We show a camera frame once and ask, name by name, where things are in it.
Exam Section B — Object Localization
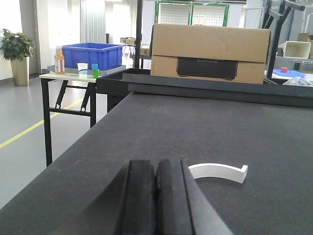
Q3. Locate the large cardboard box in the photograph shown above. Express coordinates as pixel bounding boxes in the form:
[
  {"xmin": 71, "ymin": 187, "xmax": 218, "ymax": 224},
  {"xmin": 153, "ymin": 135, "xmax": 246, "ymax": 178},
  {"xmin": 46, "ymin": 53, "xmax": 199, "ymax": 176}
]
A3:
[{"xmin": 151, "ymin": 24, "xmax": 270, "ymax": 84}]

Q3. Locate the white paper cup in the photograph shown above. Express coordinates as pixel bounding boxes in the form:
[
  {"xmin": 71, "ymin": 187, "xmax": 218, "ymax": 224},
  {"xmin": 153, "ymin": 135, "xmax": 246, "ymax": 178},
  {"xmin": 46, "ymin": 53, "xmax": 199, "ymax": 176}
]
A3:
[{"xmin": 77, "ymin": 63, "xmax": 88, "ymax": 78}]

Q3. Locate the white square duct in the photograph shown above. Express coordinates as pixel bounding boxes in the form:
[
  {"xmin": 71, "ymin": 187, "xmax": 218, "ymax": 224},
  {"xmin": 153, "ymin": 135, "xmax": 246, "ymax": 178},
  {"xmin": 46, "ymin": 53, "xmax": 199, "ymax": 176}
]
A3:
[{"xmin": 283, "ymin": 41, "xmax": 311, "ymax": 59}]

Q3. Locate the pink cube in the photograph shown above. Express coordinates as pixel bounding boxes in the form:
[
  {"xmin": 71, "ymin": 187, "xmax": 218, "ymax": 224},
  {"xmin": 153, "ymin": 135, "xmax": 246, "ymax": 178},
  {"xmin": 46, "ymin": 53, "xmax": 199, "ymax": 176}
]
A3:
[{"xmin": 280, "ymin": 67, "xmax": 288, "ymax": 73}]

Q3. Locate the orange drink bottle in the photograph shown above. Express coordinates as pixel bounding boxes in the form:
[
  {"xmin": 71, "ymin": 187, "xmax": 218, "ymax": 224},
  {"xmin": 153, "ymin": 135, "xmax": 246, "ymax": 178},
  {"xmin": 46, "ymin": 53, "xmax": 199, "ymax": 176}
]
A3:
[{"xmin": 54, "ymin": 46, "xmax": 65, "ymax": 75}]

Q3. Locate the black-legged folding table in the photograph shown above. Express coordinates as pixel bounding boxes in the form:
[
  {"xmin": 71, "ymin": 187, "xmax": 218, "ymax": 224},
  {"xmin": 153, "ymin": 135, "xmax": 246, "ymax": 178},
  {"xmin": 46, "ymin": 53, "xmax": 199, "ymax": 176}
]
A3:
[{"xmin": 39, "ymin": 65, "xmax": 127, "ymax": 168}]

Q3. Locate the blue plastic bin on table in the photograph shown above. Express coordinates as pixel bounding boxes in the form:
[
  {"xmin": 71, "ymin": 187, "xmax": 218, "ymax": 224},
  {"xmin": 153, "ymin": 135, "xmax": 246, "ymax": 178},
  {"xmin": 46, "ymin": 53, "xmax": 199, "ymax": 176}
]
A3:
[{"xmin": 62, "ymin": 43, "xmax": 124, "ymax": 71}]

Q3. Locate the blue tray in background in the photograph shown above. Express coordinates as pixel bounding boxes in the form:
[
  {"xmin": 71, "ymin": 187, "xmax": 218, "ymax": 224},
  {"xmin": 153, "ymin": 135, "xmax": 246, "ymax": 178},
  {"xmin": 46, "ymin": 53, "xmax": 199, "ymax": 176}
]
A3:
[{"xmin": 273, "ymin": 69, "xmax": 306, "ymax": 78}]

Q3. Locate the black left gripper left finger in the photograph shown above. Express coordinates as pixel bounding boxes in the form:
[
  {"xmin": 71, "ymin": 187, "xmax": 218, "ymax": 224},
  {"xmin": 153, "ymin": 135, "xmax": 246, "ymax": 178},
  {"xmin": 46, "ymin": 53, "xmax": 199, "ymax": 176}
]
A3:
[{"xmin": 80, "ymin": 159, "xmax": 156, "ymax": 235}]

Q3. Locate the white curved PVC pipe clamp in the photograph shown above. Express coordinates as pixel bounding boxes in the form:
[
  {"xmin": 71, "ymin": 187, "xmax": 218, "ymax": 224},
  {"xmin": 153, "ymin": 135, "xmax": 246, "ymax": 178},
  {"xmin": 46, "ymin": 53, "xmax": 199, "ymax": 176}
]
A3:
[{"xmin": 188, "ymin": 163, "xmax": 248, "ymax": 184}]

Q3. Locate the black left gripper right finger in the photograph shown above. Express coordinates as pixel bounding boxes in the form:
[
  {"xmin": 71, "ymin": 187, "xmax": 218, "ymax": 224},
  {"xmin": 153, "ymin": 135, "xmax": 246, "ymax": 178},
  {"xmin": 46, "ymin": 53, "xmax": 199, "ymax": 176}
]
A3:
[{"xmin": 156, "ymin": 160, "xmax": 232, "ymax": 235}]

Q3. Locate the potted green plant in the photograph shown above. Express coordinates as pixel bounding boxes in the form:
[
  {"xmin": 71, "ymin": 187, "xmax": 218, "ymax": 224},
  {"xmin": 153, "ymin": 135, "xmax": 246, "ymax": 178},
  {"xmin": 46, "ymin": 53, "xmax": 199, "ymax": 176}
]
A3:
[{"xmin": 0, "ymin": 29, "xmax": 36, "ymax": 86}]

